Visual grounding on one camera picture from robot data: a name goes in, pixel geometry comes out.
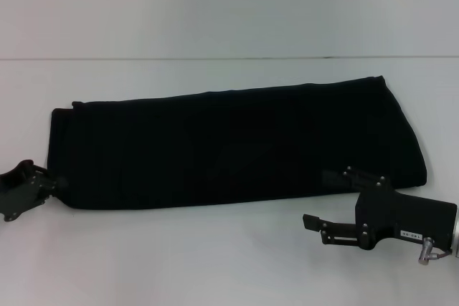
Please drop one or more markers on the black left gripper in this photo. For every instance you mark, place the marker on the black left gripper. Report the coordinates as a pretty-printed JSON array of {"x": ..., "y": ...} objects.
[{"x": 16, "y": 191}]

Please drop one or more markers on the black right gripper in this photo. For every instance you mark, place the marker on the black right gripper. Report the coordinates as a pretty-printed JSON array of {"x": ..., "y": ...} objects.
[{"x": 405, "y": 218}]

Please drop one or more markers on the black shirt with FREE print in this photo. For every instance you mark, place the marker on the black shirt with FREE print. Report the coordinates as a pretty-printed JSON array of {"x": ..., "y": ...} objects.
[{"x": 215, "y": 148}]

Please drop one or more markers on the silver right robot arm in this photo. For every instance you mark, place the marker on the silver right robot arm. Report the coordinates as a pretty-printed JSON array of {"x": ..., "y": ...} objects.
[{"x": 455, "y": 234}]

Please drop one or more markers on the silver connector on right gripper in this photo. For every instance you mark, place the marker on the silver connector on right gripper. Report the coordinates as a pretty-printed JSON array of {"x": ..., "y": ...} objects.
[{"x": 426, "y": 248}]

